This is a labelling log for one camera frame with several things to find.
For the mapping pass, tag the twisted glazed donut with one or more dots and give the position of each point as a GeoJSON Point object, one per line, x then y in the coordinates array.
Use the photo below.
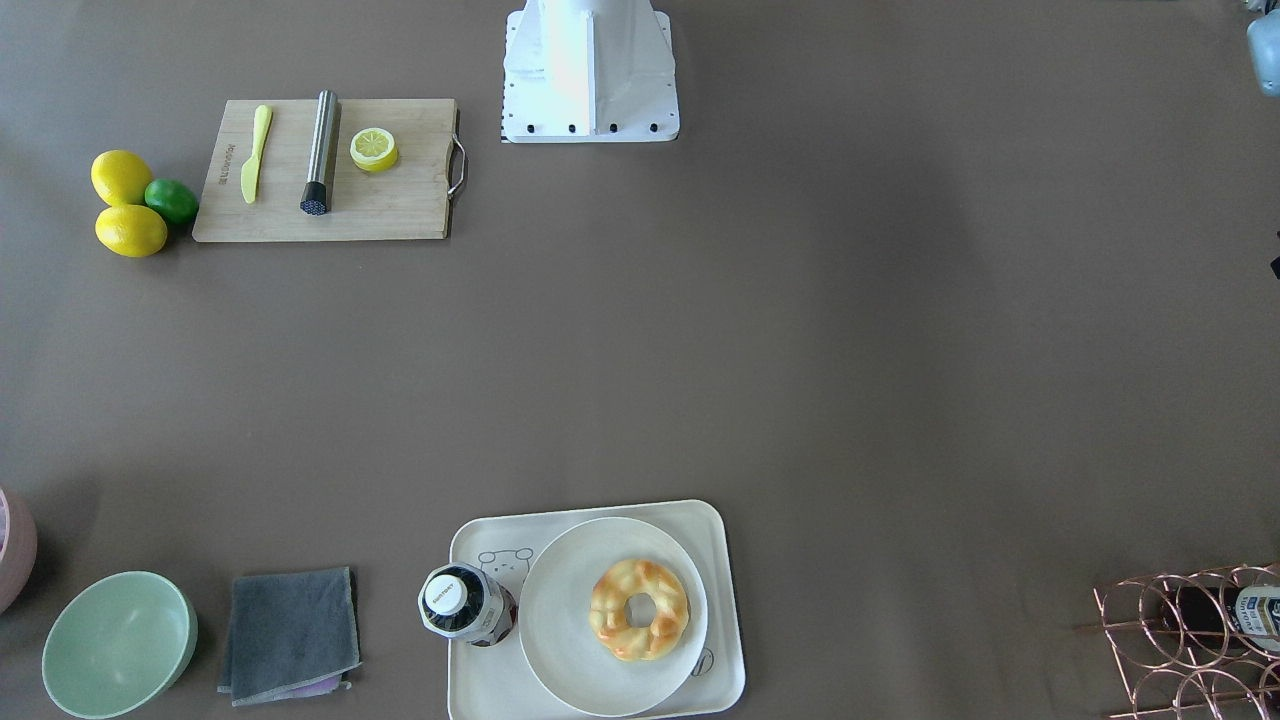
{"type": "Point", "coordinates": [638, 610]}

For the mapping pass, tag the pink bowl with ice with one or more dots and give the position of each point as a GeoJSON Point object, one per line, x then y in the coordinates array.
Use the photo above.
{"type": "Point", "coordinates": [20, 543]}

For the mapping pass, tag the white rabbit tray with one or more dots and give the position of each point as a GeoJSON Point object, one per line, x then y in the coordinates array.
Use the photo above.
{"type": "Point", "coordinates": [498, 683]}

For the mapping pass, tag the bamboo cutting board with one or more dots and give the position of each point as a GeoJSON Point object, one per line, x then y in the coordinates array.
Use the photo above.
{"type": "Point", "coordinates": [410, 201]}

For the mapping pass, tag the steel muddler black tip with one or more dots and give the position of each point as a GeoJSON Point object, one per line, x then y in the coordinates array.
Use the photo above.
{"type": "Point", "coordinates": [315, 199]}

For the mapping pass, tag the copper wire bottle rack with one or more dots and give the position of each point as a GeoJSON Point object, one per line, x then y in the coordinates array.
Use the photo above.
{"type": "Point", "coordinates": [1164, 678]}

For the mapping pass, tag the half lemon slice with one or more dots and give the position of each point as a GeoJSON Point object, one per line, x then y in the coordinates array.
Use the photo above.
{"type": "Point", "coordinates": [373, 149]}

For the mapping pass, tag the yellow lemon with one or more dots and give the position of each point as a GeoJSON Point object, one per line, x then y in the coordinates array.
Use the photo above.
{"type": "Point", "coordinates": [133, 231]}
{"type": "Point", "coordinates": [120, 177]}

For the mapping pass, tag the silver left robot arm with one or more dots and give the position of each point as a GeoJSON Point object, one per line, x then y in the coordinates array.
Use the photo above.
{"type": "Point", "coordinates": [1263, 44]}

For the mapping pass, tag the white round plate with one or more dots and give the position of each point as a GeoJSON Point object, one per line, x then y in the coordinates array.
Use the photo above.
{"type": "Point", "coordinates": [556, 636]}

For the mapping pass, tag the tea bottle in rack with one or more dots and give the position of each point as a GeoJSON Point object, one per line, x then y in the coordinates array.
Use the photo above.
{"type": "Point", "coordinates": [1225, 618]}

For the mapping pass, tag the green lime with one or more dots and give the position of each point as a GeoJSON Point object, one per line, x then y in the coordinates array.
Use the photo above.
{"type": "Point", "coordinates": [176, 203]}

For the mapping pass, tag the dark tea bottle on tray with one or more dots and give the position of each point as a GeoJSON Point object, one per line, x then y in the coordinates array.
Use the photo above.
{"type": "Point", "coordinates": [463, 604]}

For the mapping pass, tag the yellow plastic knife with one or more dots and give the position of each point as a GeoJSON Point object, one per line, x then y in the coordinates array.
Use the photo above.
{"type": "Point", "coordinates": [250, 171]}

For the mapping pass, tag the grey folded cloth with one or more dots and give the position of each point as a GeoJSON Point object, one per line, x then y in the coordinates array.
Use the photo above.
{"type": "Point", "coordinates": [290, 635]}

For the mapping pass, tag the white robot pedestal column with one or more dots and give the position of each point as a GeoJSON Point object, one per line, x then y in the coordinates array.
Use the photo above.
{"type": "Point", "coordinates": [589, 72]}

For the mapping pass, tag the mint green bowl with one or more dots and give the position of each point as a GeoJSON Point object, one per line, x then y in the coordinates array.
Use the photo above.
{"type": "Point", "coordinates": [118, 645]}

